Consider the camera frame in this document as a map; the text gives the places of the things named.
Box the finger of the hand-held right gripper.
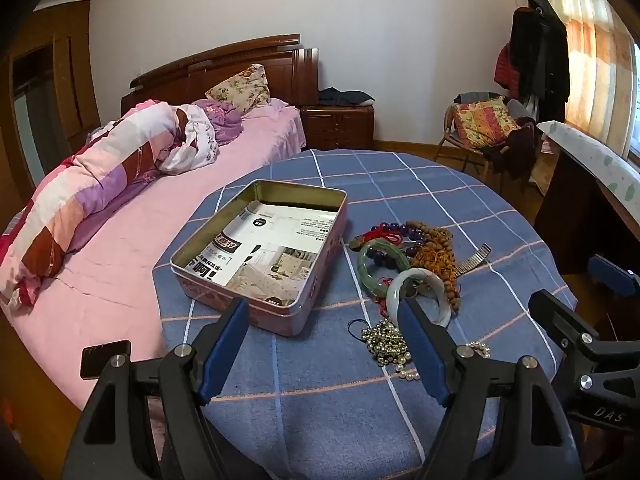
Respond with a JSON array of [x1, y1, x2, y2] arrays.
[[587, 254, 640, 301], [528, 289, 608, 361]]

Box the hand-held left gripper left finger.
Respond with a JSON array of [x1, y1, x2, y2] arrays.
[[62, 297, 251, 480]]

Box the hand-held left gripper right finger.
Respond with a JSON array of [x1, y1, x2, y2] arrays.
[[397, 296, 586, 480]]

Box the gold bead necklace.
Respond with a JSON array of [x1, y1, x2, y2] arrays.
[[361, 320, 413, 367]]

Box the white pearl necklace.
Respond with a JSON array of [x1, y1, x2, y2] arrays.
[[395, 340, 492, 383]]

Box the pink metal tin box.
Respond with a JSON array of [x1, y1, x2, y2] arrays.
[[152, 179, 348, 337]]

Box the white jade bangle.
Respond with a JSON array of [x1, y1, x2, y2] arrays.
[[386, 267, 458, 331]]

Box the green jade bangle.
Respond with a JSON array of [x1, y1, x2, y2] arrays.
[[357, 240, 412, 297]]

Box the purple bead bracelet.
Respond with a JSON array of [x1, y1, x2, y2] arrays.
[[372, 220, 426, 258]]

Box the brown wooden bead necklace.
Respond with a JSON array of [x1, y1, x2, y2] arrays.
[[405, 220, 461, 311]]

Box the red cord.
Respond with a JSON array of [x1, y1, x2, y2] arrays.
[[350, 225, 401, 306]]

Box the dark wooden desk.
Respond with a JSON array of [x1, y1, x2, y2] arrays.
[[532, 120, 640, 276]]

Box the silver metal watch band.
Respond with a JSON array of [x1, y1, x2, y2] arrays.
[[457, 243, 492, 275]]

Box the printed paper sheet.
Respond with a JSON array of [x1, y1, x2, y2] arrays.
[[185, 200, 338, 306]]

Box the white patterned desk cover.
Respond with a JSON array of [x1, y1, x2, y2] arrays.
[[537, 120, 640, 203]]

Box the black phone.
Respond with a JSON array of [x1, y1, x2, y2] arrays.
[[81, 340, 132, 380]]

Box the bed with pink sheet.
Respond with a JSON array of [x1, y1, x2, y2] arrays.
[[0, 97, 307, 411]]

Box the dark maroon garment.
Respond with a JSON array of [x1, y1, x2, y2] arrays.
[[482, 125, 538, 181]]

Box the blue checked tablecloth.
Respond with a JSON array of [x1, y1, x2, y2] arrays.
[[152, 149, 578, 480]]

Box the rattan chair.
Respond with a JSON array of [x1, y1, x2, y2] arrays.
[[435, 92, 538, 181]]

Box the colourful patchwork cushion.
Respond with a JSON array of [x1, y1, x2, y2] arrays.
[[451, 96, 523, 150]]

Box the orange patterned curtain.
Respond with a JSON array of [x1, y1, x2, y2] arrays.
[[520, 0, 636, 158]]

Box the white crumpled cloth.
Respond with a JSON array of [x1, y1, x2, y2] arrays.
[[160, 105, 221, 175]]

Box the pink purple patchwork quilt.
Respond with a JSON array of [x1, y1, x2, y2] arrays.
[[0, 100, 193, 306]]

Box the black hanging coat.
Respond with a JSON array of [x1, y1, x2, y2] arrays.
[[510, 0, 571, 121]]

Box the red hanging garment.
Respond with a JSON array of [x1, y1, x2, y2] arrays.
[[494, 42, 521, 91]]

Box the wooden nightstand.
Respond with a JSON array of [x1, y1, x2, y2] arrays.
[[300, 102, 376, 151]]

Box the floral pillow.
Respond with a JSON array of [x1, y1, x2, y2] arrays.
[[205, 63, 271, 113]]

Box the dark folded clothes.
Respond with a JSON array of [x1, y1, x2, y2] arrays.
[[317, 87, 376, 107]]

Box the wooden headboard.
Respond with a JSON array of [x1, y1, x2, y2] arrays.
[[120, 34, 319, 116]]

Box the wooden wardrobe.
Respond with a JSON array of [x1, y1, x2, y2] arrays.
[[0, 0, 101, 201]]

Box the thin blue cord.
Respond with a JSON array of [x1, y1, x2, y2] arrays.
[[347, 317, 381, 343]]

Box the orange cord tassel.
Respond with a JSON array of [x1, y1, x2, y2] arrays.
[[412, 230, 458, 281]]

